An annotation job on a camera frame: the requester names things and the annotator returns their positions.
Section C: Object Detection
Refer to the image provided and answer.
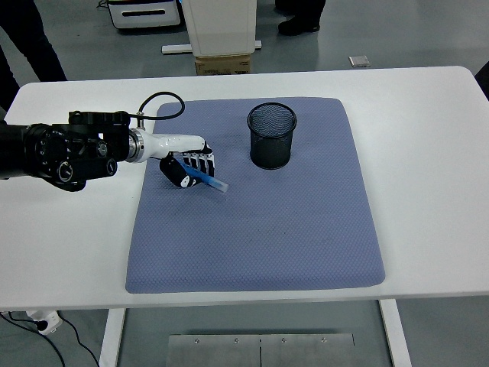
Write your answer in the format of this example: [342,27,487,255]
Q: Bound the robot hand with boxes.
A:
[141,132,217,190]

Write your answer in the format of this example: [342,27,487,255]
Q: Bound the blue marker with clear cap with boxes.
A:
[177,159,230,193]

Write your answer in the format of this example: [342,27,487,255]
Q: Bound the black mesh pen holder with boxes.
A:
[247,102,298,171]

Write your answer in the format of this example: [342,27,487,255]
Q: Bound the brown cardboard box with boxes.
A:
[194,54,253,76]

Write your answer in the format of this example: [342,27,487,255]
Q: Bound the blue-grey textured mat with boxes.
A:
[125,96,387,294]

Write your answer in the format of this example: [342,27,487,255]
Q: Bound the white appliance with black slot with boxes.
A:
[106,0,183,30]

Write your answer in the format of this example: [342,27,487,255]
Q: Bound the person in dark clothes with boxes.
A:
[0,0,69,112]

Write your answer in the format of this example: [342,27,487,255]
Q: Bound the person's black shoes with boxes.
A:
[274,0,329,37]

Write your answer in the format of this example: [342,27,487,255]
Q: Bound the white table leg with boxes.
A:
[377,300,413,367]
[98,307,127,367]

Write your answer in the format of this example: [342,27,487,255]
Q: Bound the white power strip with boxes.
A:
[25,309,63,336]

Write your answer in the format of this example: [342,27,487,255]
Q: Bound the dark furniture piece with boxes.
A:
[474,60,489,102]

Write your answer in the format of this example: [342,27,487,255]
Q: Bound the black floor cable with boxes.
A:
[59,316,101,367]
[0,311,66,367]

